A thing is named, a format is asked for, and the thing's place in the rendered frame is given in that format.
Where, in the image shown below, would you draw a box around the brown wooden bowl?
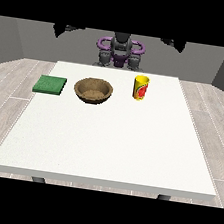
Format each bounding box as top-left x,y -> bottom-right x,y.
71,75 -> 115,107

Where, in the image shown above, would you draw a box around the yellow cup with melon print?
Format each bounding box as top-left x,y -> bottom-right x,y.
131,74 -> 151,103

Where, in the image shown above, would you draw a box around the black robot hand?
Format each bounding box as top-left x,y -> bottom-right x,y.
159,38 -> 187,55
51,23 -> 86,42

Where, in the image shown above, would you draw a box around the green square pad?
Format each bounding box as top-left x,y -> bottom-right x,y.
31,73 -> 68,97

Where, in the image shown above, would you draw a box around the grey robot trunk purple rings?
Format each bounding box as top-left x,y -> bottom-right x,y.
92,29 -> 150,74

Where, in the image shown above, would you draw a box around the dark table leg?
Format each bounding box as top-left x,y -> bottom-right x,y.
156,193 -> 172,202
31,176 -> 47,184

